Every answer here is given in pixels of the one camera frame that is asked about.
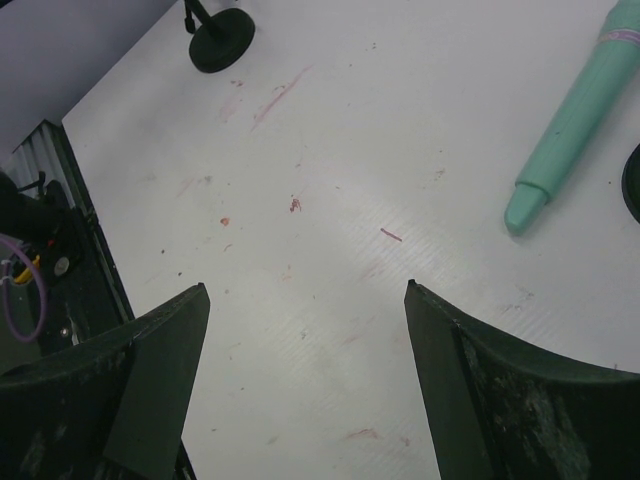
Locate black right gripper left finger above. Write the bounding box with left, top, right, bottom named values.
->
left=1, top=284, right=209, bottom=479

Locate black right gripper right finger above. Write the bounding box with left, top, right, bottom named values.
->
left=404, top=282, right=639, bottom=479

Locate short black round-base mic stand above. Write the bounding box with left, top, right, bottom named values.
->
left=621, top=145, right=640, bottom=223

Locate mint green microphone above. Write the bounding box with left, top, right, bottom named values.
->
left=503, top=1, right=639, bottom=236

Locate tall black tripod mic stand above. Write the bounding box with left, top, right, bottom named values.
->
left=184, top=0, right=256, bottom=74

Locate black front mounting rail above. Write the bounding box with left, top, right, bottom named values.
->
left=1, top=120, right=134, bottom=356

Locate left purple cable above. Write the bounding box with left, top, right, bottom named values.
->
left=0, top=234, right=50, bottom=344

